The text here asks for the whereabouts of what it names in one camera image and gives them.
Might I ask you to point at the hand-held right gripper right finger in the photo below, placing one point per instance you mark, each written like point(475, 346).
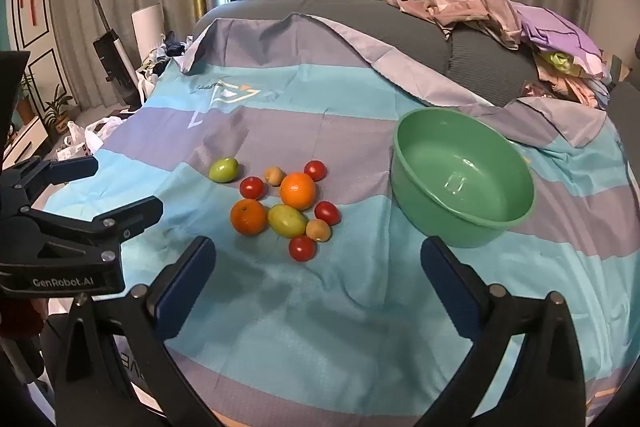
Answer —
point(450, 289)

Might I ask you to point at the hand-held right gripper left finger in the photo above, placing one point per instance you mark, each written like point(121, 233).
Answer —
point(185, 292)

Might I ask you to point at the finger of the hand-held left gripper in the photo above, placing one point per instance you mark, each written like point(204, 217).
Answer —
point(70, 168)
point(125, 217)

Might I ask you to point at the green plastic bowl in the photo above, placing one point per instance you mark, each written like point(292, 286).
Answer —
point(450, 219)

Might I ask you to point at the orange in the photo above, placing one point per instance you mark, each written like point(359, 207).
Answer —
point(248, 217)
point(298, 191)

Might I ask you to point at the yellow-green mango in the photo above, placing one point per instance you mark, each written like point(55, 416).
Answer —
point(286, 220)

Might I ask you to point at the red tomato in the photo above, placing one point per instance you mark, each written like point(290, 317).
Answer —
point(315, 170)
point(302, 248)
point(251, 188)
point(327, 213)

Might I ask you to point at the brown kiwi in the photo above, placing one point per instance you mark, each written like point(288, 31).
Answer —
point(274, 175)
point(318, 230)

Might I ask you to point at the white plastic bag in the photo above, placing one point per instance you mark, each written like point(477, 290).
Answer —
point(90, 134)

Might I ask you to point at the white low cabinet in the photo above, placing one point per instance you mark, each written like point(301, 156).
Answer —
point(25, 142)

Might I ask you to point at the potted plant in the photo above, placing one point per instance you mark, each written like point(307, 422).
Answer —
point(59, 109)

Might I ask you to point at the striped blue grey bedsheet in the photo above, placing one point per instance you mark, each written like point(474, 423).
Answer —
point(350, 317)

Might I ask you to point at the small green tomato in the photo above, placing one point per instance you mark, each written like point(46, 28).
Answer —
point(223, 170)

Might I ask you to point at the upright vacuum cleaner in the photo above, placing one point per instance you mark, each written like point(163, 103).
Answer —
point(112, 57)

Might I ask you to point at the dark blue cloth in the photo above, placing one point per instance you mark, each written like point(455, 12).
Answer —
point(175, 46)

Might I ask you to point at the peach garment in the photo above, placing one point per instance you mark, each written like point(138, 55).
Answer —
point(575, 89)

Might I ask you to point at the lime green garment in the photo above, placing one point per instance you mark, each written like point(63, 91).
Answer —
point(559, 61)

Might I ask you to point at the grey sofa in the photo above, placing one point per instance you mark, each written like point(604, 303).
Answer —
point(400, 32)

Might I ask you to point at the purple garment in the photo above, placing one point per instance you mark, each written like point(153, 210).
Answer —
point(555, 29)

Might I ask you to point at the pink garment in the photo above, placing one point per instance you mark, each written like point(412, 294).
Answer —
point(475, 2)

